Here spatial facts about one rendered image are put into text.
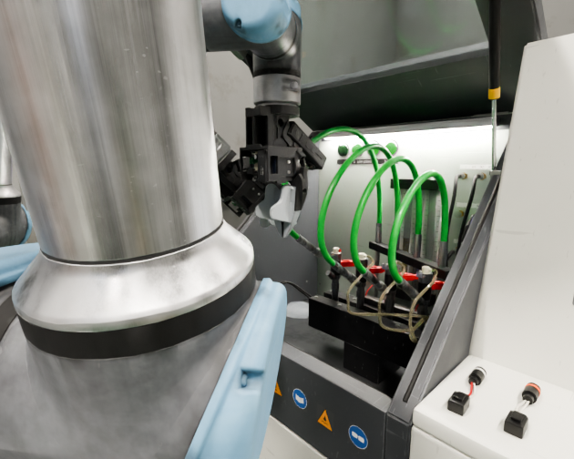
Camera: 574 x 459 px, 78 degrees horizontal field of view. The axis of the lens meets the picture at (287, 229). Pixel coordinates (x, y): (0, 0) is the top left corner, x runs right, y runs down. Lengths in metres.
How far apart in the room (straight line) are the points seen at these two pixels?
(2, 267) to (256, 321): 0.15
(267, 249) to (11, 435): 1.00
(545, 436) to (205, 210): 0.55
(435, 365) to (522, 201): 0.33
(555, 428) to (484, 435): 0.10
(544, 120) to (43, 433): 0.78
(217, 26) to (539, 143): 0.57
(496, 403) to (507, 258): 0.25
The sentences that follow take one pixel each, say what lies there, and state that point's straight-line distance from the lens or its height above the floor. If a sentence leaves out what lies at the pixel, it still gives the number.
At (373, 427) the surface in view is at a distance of 0.66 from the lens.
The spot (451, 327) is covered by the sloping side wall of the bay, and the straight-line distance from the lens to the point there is 0.66.
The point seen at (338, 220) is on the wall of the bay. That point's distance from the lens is 1.27.
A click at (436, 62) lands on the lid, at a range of 0.96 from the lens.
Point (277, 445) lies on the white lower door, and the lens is 0.90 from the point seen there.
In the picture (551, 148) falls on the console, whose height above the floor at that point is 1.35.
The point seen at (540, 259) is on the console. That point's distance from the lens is 0.74.
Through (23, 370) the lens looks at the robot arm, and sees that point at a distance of 0.22.
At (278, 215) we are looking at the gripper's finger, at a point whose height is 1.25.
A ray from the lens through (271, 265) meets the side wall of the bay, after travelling 1.19.
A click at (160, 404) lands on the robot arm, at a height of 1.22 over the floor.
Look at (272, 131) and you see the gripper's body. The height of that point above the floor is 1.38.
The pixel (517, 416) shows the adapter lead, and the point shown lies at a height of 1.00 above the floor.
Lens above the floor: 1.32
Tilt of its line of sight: 10 degrees down
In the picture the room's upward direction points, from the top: straight up
